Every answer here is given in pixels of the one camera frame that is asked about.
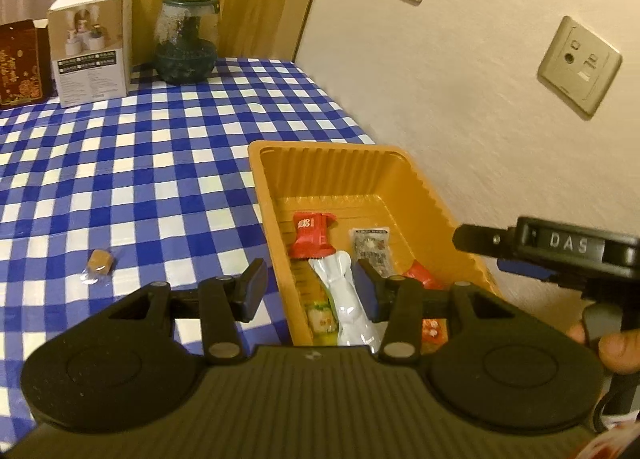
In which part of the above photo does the red patterned tin box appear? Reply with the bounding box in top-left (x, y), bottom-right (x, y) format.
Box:
top-left (0, 19), bottom-right (55, 107)

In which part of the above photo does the large beige wall data plate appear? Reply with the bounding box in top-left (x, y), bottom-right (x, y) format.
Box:
top-left (537, 16), bottom-right (623, 119)

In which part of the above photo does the green glass jar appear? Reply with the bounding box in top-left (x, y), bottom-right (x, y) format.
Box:
top-left (154, 0), bottom-right (221, 86)

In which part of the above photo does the red and green snack packet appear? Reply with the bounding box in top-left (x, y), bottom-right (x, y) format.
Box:
top-left (290, 212), bottom-right (343, 347)

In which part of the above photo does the blue white checked tablecloth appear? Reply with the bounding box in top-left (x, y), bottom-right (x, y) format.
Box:
top-left (0, 56), bottom-right (501, 440)

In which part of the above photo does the small dark red snack packet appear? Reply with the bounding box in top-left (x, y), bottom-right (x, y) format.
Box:
top-left (421, 318), bottom-right (447, 346)

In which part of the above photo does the small brown candy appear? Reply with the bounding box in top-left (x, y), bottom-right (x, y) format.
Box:
top-left (81, 249), bottom-right (116, 286)

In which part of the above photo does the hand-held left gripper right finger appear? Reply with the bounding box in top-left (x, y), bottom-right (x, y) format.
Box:
top-left (352, 258), bottom-right (518, 365)

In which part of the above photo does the orange plastic tray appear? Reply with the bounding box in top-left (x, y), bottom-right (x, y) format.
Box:
top-left (247, 140), bottom-right (503, 347)

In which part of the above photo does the white cardboard box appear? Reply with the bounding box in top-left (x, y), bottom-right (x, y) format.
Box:
top-left (46, 0), bottom-right (133, 108)

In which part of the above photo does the grey printed snack packet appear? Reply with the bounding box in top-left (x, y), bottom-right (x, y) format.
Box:
top-left (349, 226), bottom-right (392, 282)

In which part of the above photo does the person's right hand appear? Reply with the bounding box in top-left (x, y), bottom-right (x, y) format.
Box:
top-left (566, 321), bottom-right (640, 376)

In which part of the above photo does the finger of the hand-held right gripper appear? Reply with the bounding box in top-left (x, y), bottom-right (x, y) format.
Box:
top-left (452, 223), bottom-right (518, 261)
top-left (496, 258), bottom-right (563, 284)

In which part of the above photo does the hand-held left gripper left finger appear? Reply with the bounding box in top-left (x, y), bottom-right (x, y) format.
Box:
top-left (106, 258), bottom-right (269, 366)

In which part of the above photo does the large red snack packet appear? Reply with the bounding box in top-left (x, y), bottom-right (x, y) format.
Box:
top-left (402, 260), bottom-right (447, 291)

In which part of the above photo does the red printed object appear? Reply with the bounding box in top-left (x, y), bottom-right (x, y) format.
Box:
top-left (575, 419), bottom-right (640, 459)

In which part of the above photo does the white long snack packet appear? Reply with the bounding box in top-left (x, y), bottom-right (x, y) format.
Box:
top-left (308, 250), bottom-right (383, 348)

